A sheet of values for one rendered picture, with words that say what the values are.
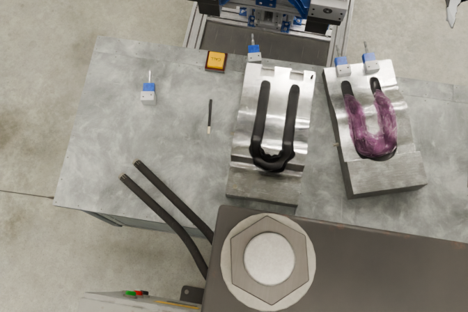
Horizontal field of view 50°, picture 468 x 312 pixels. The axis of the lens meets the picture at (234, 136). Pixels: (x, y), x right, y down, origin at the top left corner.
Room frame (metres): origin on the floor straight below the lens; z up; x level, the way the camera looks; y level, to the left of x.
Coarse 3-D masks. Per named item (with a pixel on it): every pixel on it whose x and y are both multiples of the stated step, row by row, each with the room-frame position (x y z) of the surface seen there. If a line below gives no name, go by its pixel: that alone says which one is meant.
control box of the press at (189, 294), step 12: (192, 288) 0.02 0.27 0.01; (84, 300) 0.00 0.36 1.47; (96, 300) 0.00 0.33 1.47; (108, 300) 0.00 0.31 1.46; (120, 300) 0.00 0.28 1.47; (132, 300) 0.00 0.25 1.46; (144, 300) -0.01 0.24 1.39; (156, 300) -0.01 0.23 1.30; (168, 300) -0.01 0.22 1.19; (180, 300) -0.03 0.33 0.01; (192, 300) -0.03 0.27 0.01
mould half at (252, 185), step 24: (288, 72) 0.76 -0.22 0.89; (312, 72) 0.75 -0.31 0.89; (312, 96) 0.65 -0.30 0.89; (240, 120) 0.58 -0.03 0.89; (240, 144) 0.48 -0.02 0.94; (264, 144) 0.47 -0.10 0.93; (240, 168) 0.41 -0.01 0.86; (288, 168) 0.39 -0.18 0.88; (240, 192) 0.33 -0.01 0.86; (264, 192) 0.32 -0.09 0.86; (288, 192) 0.31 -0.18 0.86
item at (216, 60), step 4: (212, 52) 0.89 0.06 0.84; (216, 52) 0.89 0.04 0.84; (212, 56) 0.87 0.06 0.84; (216, 56) 0.87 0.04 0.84; (220, 56) 0.87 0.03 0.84; (224, 56) 0.87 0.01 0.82; (208, 60) 0.86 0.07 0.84; (212, 60) 0.86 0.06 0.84; (216, 60) 0.86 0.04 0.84; (220, 60) 0.85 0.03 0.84; (208, 64) 0.84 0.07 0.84; (212, 64) 0.84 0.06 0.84; (216, 64) 0.84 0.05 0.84; (220, 64) 0.84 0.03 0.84; (220, 68) 0.83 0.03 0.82
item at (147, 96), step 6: (150, 72) 0.83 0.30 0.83; (150, 78) 0.81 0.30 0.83; (144, 84) 0.78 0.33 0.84; (150, 84) 0.78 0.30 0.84; (144, 90) 0.75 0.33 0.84; (150, 90) 0.75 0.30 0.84; (144, 96) 0.72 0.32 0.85; (150, 96) 0.72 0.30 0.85; (156, 96) 0.74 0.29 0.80; (144, 102) 0.71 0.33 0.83; (150, 102) 0.71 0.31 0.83
